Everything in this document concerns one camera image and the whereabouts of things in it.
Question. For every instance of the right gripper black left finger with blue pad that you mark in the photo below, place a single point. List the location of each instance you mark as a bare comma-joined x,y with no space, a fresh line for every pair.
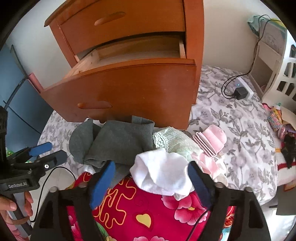
99,183

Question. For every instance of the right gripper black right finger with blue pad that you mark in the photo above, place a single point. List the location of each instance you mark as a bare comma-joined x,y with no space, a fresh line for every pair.
203,185

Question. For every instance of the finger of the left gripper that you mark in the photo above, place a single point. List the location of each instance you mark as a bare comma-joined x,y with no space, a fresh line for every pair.
50,161
27,153

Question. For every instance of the pink sock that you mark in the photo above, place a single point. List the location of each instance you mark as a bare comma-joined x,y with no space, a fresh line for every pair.
212,140

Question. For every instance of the white hello kitty sock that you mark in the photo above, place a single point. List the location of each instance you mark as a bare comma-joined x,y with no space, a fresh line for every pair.
90,169

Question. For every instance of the pink sleeve forearm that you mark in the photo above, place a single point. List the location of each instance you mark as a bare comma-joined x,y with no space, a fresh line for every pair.
16,233

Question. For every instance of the person's left hand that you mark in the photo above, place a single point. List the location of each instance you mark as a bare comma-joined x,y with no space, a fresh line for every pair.
9,205

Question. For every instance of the pink garment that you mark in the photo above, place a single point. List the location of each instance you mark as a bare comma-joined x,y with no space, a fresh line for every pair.
214,167

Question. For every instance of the red floral blanket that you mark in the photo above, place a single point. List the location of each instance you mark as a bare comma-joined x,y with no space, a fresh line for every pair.
129,213

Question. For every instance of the dark blue refrigerator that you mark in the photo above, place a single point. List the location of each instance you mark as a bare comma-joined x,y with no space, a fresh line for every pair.
28,113

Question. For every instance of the grey folded garment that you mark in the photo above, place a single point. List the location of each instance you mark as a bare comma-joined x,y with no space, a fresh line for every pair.
117,141

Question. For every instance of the light green knit garment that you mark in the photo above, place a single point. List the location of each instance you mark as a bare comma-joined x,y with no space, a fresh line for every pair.
175,141

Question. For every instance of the pile of colourful clutter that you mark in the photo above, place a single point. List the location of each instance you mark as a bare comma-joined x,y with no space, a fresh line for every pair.
282,121

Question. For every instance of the black charger plug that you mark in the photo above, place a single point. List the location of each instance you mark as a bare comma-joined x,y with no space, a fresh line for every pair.
240,93

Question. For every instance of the white power strip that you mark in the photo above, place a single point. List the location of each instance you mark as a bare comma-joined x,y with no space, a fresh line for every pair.
239,82

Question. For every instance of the white lattice shelf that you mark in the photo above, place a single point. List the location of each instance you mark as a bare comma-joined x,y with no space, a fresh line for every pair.
273,72

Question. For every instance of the wooden nightstand cabinet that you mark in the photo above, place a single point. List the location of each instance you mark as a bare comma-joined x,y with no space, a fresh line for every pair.
192,37

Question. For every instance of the teal cloth on shelf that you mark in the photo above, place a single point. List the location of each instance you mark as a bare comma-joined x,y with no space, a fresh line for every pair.
255,22

